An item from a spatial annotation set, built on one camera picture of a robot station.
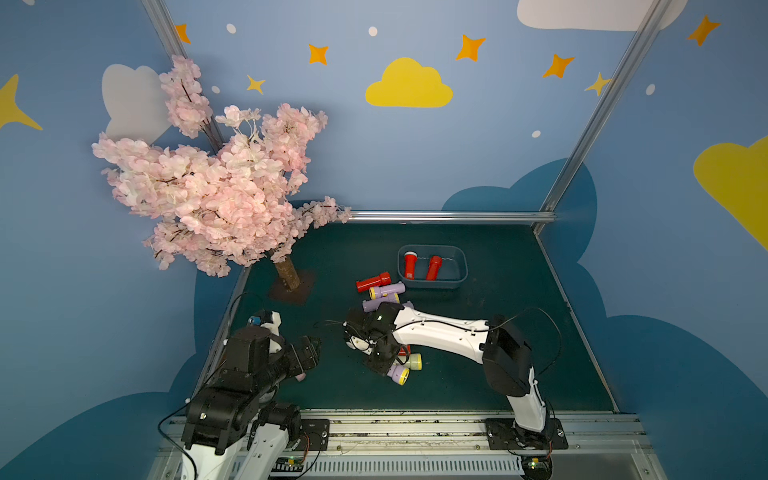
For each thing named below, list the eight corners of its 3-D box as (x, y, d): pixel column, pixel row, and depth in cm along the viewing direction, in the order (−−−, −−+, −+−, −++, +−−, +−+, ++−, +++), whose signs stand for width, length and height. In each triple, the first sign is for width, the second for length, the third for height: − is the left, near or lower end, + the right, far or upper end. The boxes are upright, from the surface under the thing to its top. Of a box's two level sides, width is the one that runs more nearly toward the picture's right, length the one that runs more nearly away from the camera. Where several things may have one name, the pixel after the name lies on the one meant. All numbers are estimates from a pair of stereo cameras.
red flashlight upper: (358, 294, 102) (357, 290, 100) (354, 285, 104) (354, 281, 102) (393, 282, 105) (393, 279, 103) (388, 274, 107) (389, 270, 105)
